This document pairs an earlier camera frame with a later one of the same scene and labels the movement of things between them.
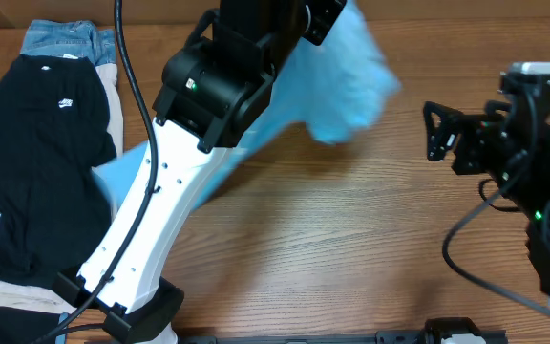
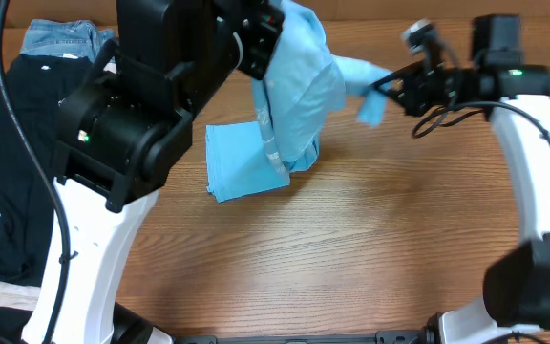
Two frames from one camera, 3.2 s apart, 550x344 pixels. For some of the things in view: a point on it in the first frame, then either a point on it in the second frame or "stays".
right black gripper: (476, 129) to (415, 96)
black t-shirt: (36, 137) stays
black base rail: (388, 337) stays
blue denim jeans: (70, 39) stays
